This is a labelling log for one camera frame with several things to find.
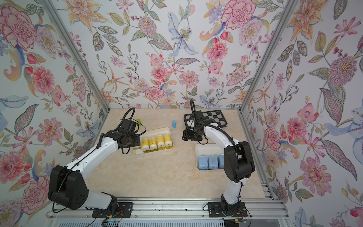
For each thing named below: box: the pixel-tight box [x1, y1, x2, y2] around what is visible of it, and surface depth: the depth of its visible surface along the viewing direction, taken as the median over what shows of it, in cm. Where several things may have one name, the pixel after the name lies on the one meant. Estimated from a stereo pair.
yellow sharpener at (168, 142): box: [164, 133, 174, 150], surface depth 95 cm
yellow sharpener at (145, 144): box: [141, 137, 150, 152], surface depth 92 cm
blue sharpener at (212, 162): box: [207, 155, 219, 170], surface depth 86 cm
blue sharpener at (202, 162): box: [197, 155, 208, 170], surface depth 86 cm
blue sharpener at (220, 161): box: [217, 153, 225, 169], surface depth 86 cm
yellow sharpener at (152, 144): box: [148, 136, 158, 151], surface depth 94 cm
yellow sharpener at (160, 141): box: [156, 134, 165, 150], surface depth 95 cm
